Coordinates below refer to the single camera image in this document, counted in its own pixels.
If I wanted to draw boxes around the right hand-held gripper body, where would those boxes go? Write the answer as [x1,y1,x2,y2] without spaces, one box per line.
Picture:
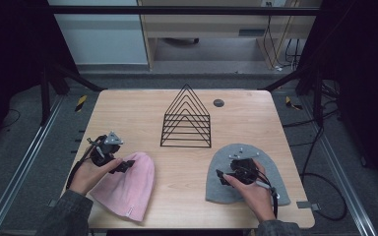
[227,147,261,186]

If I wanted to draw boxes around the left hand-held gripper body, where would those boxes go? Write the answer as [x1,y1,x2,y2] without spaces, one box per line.
[87,131,125,167]

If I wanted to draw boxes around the grey beanie hat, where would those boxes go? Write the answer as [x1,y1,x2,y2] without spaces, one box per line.
[205,143,291,207]

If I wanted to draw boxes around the pink beanie hat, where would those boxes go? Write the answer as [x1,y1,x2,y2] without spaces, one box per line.
[89,151,156,223]

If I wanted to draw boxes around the black wire triangular rack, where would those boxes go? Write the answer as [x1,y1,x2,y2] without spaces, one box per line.
[159,84,213,148]

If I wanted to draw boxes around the person's right hand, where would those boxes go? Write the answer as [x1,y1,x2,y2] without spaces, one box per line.
[222,159,277,224]

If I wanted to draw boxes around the person's left hand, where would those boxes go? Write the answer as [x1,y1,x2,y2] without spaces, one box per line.
[69,156,124,197]

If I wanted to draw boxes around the black metal stand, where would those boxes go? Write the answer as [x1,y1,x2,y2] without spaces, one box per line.
[38,62,107,127]
[259,63,326,129]

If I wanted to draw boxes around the white cabinet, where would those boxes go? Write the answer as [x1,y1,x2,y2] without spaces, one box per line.
[47,0,150,66]

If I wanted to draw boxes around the dark curtain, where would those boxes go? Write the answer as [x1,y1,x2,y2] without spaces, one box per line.
[296,0,378,191]
[0,0,80,155]

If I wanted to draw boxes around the left hand-held gripper cable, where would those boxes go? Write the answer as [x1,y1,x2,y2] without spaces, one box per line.
[65,137,107,191]

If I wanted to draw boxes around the hand-held gripper cable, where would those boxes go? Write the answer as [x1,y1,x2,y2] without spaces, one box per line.
[65,137,107,191]
[255,170,281,220]

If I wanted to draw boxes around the right hand-held gripper cable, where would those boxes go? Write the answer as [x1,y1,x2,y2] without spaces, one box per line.
[255,170,281,220]

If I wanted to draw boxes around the aluminium floor rail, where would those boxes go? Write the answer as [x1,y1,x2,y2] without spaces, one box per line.
[299,96,378,236]
[0,94,65,236]

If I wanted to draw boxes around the black floor cable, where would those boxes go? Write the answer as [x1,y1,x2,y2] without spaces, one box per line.
[282,107,348,222]

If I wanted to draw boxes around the hanging desk cables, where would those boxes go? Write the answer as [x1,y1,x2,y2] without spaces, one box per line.
[262,1,304,72]

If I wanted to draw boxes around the black horizontal frame bar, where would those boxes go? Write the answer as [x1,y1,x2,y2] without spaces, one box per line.
[47,5,323,17]

